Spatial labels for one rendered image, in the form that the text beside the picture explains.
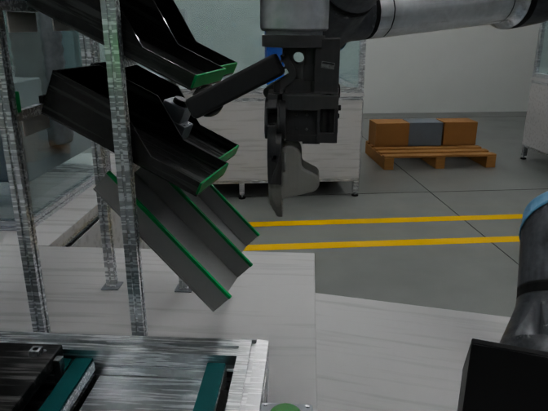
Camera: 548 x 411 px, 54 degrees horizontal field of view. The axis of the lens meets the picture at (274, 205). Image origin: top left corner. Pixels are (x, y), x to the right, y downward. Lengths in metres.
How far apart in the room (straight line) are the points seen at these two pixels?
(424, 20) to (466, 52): 9.08
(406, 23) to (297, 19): 0.24
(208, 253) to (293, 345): 0.24
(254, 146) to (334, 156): 0.70
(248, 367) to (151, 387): 0.15
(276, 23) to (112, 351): 0.56
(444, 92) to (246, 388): 9.18
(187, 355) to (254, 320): 0.30
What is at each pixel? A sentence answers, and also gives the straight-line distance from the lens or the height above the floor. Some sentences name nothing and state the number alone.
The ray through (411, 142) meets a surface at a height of 0.19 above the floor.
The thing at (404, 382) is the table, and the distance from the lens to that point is 0.99.
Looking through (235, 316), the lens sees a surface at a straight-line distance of 1.15.
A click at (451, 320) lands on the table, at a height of 0.86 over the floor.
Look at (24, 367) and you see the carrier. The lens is 0.89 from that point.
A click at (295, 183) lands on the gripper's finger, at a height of 1.26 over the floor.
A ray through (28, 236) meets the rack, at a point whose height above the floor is 1.12.
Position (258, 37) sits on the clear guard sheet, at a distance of 4.49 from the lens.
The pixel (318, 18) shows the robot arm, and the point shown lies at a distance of 0.60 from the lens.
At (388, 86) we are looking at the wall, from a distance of 9.48.
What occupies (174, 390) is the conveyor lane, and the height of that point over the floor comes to 0.92.
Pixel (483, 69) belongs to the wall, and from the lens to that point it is 10.04.
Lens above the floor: 1.44
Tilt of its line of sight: 19 degrees down
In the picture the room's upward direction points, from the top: straight up
